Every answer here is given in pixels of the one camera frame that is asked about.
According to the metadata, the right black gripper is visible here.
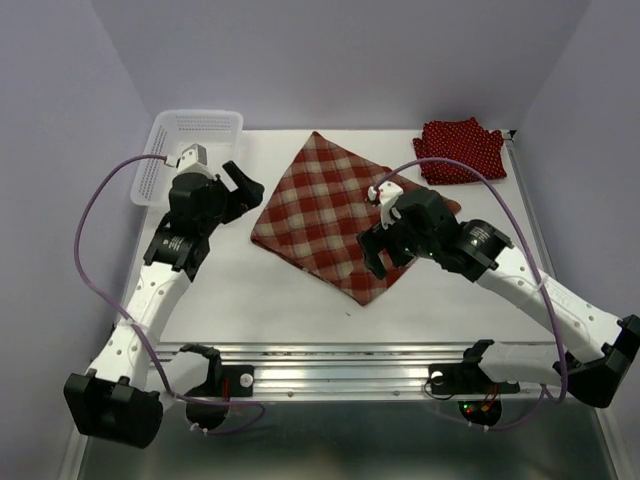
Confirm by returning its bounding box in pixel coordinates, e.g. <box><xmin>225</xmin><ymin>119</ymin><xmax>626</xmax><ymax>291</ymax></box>
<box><xmin>356</xmin><ymin>211</ymin><xmax>437</xmax><ymax>279</ymax></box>

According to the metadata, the red plaid skirt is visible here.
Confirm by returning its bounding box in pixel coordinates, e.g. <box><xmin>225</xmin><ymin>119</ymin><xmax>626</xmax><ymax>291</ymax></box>
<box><xmin>249</xmin><ymin>130</ymin><xmax>462</xmax><ymax>307</ymax></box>

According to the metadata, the red polka dot skirt pile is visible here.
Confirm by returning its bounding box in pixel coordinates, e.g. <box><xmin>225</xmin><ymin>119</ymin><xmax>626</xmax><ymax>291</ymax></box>
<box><xmin>412</xmin><ymin>117</ymin><xmax>507</xmax><ymax>185</ymax></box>

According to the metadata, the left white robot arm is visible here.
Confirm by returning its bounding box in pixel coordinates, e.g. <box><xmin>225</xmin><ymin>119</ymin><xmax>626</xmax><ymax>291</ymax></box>
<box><xmin>63</xmin><ymin>161</ymin><xmax>264</xmax><ymax>449</ymax></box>

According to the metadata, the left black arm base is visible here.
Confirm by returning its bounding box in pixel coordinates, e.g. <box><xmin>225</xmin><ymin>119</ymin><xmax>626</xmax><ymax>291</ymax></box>
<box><xmin>186</xmin><ymin>364</ymin><xmax>255</xmax><ymax>399</ymax></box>

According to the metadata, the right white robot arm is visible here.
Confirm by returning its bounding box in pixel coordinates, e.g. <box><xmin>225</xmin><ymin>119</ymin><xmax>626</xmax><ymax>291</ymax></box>
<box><xmin>358</xmin><ymin>182</ymin><xmax>639</xmax><ymax>408</ymax></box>

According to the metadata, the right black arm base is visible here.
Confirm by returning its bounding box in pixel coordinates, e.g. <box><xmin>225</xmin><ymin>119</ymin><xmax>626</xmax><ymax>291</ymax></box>
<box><xmin>427</xmin><ymin>363</ymin><xmax>520</xmax><ymax>396</ymax></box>

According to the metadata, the white plastic basket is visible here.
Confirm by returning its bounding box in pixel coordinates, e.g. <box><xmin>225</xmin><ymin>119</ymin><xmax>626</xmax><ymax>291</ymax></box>
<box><xmin>130</xmin><ymin>109</ymin><xmax>244</xmax><ymax>208</ymax></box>

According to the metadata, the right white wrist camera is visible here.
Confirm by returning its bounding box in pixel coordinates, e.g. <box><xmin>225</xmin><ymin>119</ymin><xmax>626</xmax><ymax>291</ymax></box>
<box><xmin>367</xmin><ymin>181</ymin><xmax>404</xmax><ymax>230</ymax></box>

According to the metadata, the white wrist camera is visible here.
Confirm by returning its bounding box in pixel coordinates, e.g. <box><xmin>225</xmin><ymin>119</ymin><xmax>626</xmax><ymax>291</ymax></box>
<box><xmin>367</xmin><ymin>181</ymin><xmax>404</xmax><ymax>230</ymax></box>
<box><xmin>164</xmin><ymin>144</ymin><xmax>213</xmax><ymax>178</ymax></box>

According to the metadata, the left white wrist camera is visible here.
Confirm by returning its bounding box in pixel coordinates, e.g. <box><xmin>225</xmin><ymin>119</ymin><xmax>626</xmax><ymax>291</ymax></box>
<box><xmin>164</xmin><ymin>144</ymin><xmax>213</xmax><ymax>178</ymax></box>

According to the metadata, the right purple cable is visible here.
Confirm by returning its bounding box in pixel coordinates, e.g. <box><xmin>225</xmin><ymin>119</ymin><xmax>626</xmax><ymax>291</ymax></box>
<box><xmin>371</xmin><ymin>157</ymin><xmax>571</xmax><ymax>433</ymax></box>

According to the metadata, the purple cable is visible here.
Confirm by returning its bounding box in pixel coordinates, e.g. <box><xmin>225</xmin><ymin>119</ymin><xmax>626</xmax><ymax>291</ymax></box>
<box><xmin>371</xmin><ymin>157</ymin><xmax>571</xmax><ymax>433</ymax></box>
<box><xmin>73</xmin><ymin>154</ymin><xmax>266</xmax><ymax>436</ymax></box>

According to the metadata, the aluminium rail frame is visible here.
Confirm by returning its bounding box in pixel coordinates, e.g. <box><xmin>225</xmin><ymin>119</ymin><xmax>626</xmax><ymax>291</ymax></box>
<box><xmin>58</xmin><ymin>130</ymin><xmax>621</xmax><ymax>480</ymax></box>

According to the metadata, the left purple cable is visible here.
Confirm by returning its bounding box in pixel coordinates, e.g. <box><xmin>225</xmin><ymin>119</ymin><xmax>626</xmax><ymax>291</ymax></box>
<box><xmin>73</xmin><ymin>154</ymin><xmax>266</xmax><ymax>436</ymax></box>

